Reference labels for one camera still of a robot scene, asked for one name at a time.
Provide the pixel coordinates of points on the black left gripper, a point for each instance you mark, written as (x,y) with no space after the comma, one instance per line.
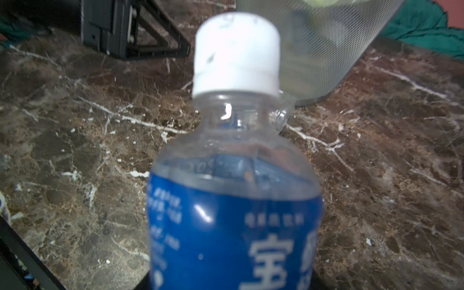
(131,30)

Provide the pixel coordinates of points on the blue label bottle white cap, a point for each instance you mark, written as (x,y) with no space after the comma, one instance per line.
(232,205)

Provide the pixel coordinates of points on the Pocari bottle blue label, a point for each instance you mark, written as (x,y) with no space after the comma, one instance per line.
(279,117)

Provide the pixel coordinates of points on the grey mesh waste bin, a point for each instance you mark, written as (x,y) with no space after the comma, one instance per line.
(321,40)

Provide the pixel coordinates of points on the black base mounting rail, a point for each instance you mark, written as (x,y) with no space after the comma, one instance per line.
(21,269)

